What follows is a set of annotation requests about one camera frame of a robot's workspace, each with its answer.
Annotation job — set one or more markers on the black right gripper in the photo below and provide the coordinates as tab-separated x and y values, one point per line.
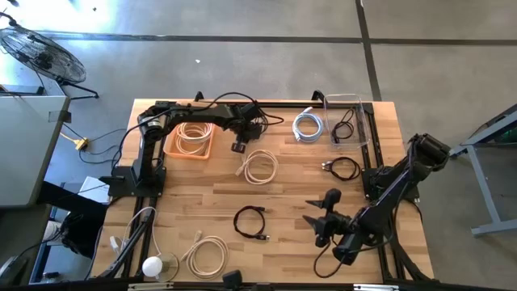
333	226

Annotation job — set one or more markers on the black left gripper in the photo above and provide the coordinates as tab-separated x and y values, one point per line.
248	128

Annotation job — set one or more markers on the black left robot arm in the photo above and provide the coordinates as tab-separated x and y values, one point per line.
202	113

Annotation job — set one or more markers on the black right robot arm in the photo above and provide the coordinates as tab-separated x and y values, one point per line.
387	202

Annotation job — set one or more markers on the orange plastic bin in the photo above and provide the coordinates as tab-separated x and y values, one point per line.
171	147

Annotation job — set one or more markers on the clear plastic bin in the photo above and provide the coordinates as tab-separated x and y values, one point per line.
337	101

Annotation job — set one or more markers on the small black device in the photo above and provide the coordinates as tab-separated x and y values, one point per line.
232	279

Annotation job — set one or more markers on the yellow power plug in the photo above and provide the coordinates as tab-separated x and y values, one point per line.
82	143

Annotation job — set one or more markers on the grey cabinet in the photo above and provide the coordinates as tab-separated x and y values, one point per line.
28	149

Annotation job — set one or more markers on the black floor fan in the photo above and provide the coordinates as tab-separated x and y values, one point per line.
44	54

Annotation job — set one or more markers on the black aluminium table frame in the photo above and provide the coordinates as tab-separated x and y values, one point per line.
282	104

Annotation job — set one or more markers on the silver metal bracket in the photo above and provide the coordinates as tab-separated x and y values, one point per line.
149	286
375	287

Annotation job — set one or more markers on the grey metal desk frame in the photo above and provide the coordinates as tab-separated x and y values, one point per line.
482	190

